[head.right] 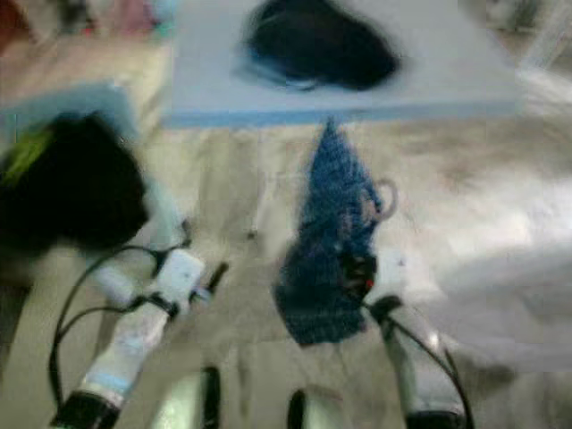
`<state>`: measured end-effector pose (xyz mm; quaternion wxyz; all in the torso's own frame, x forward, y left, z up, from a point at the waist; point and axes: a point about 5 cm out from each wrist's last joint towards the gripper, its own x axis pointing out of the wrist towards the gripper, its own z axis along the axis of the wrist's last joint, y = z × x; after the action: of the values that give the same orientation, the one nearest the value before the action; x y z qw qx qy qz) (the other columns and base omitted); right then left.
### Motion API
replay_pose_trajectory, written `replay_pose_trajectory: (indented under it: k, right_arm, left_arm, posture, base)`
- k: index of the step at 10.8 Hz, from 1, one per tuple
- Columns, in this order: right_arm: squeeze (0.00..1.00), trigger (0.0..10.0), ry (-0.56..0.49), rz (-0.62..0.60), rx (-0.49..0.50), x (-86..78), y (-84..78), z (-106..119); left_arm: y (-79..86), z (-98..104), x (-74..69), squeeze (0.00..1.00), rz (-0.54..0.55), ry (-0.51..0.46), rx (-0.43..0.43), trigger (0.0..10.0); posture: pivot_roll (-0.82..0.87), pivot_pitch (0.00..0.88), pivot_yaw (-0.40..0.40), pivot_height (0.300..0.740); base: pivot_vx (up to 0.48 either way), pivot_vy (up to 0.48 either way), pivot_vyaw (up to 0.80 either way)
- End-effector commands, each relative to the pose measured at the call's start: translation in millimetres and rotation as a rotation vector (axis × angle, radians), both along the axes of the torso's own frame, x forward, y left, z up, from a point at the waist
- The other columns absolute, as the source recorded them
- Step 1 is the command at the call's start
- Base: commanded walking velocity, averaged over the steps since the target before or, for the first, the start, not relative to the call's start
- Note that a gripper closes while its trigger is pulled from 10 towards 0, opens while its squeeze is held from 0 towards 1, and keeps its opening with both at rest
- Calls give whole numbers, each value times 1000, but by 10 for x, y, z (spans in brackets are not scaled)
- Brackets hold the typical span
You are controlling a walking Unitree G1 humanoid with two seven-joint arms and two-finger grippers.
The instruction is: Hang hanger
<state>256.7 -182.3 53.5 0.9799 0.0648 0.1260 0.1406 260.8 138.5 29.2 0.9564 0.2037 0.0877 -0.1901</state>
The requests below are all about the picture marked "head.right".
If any blue plaid shirt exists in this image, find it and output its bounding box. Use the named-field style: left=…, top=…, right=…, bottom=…
left=273, top=119, right=385, bottom=349

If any white clothes hanger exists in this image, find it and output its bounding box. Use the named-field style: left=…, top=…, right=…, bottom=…
left=368, top=179, right=401, bottom=224

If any black garment with blue marks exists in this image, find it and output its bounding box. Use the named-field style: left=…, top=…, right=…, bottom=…
left=241, top=0, right=403, bottom=93

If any silver robot left leg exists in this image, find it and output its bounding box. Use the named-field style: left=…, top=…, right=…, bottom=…
left=146, top=366, right=223, bottom=429

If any silver robot leg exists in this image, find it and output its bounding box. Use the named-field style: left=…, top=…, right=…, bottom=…
left=284, top=387, right=369, bottom=429
left=146, top=366, right=223, bottom=429

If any silver robot right leg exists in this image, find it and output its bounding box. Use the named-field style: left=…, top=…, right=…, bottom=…
left=284, top=387, right=369, bottom=429

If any grey folding table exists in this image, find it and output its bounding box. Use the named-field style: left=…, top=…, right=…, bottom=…
left=168, top=0, right=526, bottom=242

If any yellow-green cloth item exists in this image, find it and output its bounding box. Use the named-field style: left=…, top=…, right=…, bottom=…
left=3, top=125, right=55, bottom=187

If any teal plastic bin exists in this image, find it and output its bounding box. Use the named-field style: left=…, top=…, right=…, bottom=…
left=150, top=0, right=181, bottom=38

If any pink bag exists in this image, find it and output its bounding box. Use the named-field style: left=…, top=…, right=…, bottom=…
left=112, top=0, right=157, bottom=37

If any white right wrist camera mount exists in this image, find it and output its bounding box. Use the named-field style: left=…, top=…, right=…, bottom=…
left=375, top=250, right=412, bottom=296

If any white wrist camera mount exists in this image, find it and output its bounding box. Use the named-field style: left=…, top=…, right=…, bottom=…
left=154, top=248, right=208, bottom=309
left=375, top=250, right=412, bottom=296

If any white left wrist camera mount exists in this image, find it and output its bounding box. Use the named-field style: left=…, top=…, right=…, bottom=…
left=154, top=248, right=208, bottom=309

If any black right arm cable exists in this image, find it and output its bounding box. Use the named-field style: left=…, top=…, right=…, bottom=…
left=366, top=299, right=476, bottom=429

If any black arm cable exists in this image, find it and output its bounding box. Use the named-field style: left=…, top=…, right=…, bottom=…
left=49, top=244, right=171, bottom=408
left=366, top=299, right=476, bottom=429

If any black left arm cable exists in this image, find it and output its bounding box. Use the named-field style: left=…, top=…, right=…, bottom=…
left=49, top=244, right=171, bottom=408

